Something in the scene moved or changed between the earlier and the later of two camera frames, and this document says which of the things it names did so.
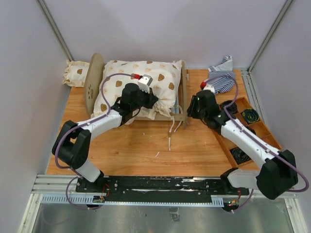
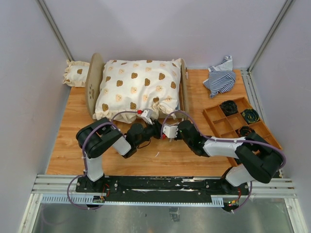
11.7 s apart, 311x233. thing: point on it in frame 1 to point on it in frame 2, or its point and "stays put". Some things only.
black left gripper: (152, 99) to (157, 127)
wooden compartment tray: (246, 115) stays put
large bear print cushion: (165, 86) stays put
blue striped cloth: (222, 77) stays put
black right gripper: (191, 110) to (178, 137)
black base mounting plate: (158, 186) stays put
